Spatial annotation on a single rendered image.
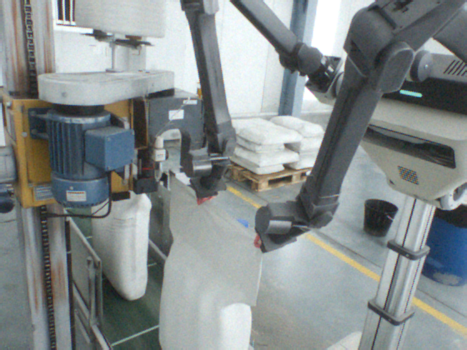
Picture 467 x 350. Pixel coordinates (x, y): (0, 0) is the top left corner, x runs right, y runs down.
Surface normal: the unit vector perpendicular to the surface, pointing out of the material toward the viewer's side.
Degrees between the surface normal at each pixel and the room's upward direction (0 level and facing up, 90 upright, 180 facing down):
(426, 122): 40
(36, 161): 90
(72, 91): 91
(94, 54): 90
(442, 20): 118
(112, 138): 90
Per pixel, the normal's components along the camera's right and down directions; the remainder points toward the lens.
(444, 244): -0.58, 0.26
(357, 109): 0.20, 0.76
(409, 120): -0.42, -0.64
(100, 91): 0.77, 0.29
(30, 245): 0.62, 0.32
